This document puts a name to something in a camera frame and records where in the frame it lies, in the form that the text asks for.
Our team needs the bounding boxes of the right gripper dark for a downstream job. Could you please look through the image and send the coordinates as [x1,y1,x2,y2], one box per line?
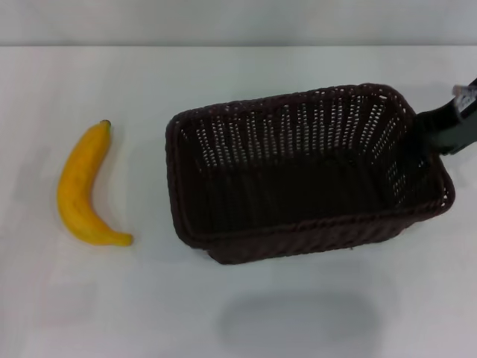
[408,76,477,169]

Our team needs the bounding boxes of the dark brown woven basket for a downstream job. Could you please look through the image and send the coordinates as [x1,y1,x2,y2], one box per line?
[165,84,456,266]

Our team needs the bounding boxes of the yellow banana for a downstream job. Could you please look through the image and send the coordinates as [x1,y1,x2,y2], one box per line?
[56,119,134,248]

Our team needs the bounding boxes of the cable with white label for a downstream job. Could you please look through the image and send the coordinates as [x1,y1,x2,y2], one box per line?
[452,82,477,113]

